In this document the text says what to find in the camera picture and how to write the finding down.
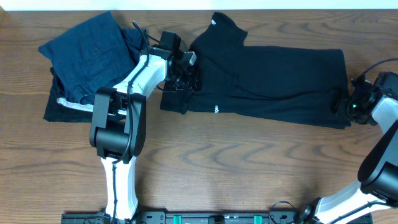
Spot black polo shirt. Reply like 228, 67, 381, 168
160, 12, 350, 129

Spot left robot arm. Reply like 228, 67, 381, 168
90, 30, 201, 223

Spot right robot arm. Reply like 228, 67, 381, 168
295, 72, 397, 224

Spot folded dark blue shorts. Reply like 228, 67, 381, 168
39, 12, 144, 105

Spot folded black garment white stripe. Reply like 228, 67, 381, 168
43, 67, 92, 123

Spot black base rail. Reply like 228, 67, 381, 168
60, 211, 373, 224

